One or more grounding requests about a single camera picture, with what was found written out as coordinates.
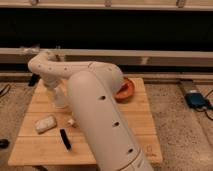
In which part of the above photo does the black table leg bracket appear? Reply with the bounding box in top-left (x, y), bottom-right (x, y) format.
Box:
top-left (28, 74), bottom-right (40, 87)

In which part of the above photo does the orange bowl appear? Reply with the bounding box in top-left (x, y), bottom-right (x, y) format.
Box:
top-left (114, 77), bottom-right (135, 101)

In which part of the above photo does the black marker eraser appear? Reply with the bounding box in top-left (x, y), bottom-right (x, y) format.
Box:
top-left (60, 129), bottom-right (71, 150)

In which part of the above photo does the metal rail beam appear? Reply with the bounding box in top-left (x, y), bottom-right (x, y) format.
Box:
top-left (0, 47), bottom-right (213, 68)

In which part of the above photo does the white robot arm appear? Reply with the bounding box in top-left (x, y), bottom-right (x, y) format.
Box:
top-left (28, 50), bottom-right (154, 171)

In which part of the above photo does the blue device on floor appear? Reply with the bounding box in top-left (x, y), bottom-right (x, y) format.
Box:
top-left (185, 93), bottom-right (208, 108)

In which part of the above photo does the white wrapped eraser block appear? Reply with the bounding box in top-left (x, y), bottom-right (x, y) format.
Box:
top-left (35, 115), bottom-right (57, 134)

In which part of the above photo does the black object on floor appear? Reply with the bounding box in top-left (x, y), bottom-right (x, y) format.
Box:
top-left (0, 139), bottom-right (10, 149)

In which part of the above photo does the wooden table board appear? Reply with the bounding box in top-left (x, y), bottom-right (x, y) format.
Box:
top-left (8, 78), bottom-right (163, 166)

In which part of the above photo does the white tube with cap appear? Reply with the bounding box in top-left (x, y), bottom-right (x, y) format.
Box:
top-left (68, 119), bottom-right (76, 127)

